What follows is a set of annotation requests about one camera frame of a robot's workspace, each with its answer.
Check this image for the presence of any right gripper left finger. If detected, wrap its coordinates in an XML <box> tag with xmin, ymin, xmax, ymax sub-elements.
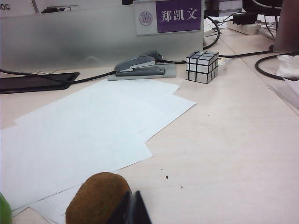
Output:
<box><xmin>109</xmin><ymin>191</ymin><xmax>136</xmax><ymax>224</ymax></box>

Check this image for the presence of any shiny green apple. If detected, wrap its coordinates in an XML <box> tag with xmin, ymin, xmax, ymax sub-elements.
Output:
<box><xmin>0</xmin><ymin>192</ymin><xmax>13</xmax><ymax>224</ymax></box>

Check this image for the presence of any black tablet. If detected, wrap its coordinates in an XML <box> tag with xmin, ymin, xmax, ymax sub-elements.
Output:
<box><xmin>0</xmin><ymin>72</ymin><xmax>80</xmax><ymax>95</ymax></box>

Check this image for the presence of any frosted glass desk partition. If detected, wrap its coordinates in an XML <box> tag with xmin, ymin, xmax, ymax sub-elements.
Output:
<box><xmin>0</xmin><ymin>4</ymin><xmax>204</xmax><ymax>73</ymax></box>

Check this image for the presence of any grey stapler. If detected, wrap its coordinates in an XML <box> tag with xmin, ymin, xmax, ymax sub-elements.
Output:
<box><xmin>107</xmin><ymin>49</ymin><xmax>176</xmax><ymax>82</ymax></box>

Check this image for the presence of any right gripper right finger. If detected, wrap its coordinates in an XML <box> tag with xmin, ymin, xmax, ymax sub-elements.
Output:
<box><xmin>134</xmin><ymin>190</ymin><xmax>152</xmax><ymax>224</ymax></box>

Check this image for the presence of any black power adapter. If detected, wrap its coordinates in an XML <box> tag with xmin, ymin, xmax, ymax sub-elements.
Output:
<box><xmin>232</xmin><ymin>13</ymin><xmax>257</xmax><ymax>25</ymax></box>

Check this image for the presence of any purple and white name plate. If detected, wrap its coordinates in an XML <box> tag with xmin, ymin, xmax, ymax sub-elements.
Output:
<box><xmin>134</xmin><ymin>0</ymin><xmax>202</xmax><ymax>36</ymax></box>

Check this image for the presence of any brown fuzzy kiwi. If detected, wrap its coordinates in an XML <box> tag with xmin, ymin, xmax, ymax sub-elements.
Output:
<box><xmin>65</xmin><ymin>172</ymin><xmax>133</xmax><ymax>224</ymax></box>

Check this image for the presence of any silver mirror cube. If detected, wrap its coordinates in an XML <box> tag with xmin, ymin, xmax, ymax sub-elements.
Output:
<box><xmin>185</xmin><ymin>50</ymin><xmax>220</xmax><ymax>84</ymax></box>

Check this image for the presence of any white crumpled tissue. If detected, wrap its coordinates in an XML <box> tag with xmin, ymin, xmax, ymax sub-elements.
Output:
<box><xmin>277</xmin><ymin>55</ymin><xmax>299</xmax><ymax>82</ymax></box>

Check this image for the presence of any white power strip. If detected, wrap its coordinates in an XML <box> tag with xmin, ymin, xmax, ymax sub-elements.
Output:
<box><xmin>227</xmin><ymin>21</ymin><xmax>262</xmax><ymax>35</ymax></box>

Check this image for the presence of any reddish brown box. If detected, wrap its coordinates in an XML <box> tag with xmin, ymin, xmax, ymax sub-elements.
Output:
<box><xmin>274</xmin><ymin>0</ymin><xmax>299</xmax><ymax>52</ymax></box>

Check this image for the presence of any white paper sheet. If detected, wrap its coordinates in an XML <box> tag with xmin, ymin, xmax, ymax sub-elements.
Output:
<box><xmin>137</xmin><ymin>92</ymin><xmax>197</xmax><ymax>143</ymax></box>
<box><xmin>0</xmin><ymin>116</ymin><xmax>153</xmax><ymax>210</ymax></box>
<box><xmin>11</xmin><ymin>184</ymin><xmax>82</xmax><ymax>224</ymax></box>
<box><xmin>14</xmin><ymin>79</ymin><xmax>181</xmax><ymax>135</ymax></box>

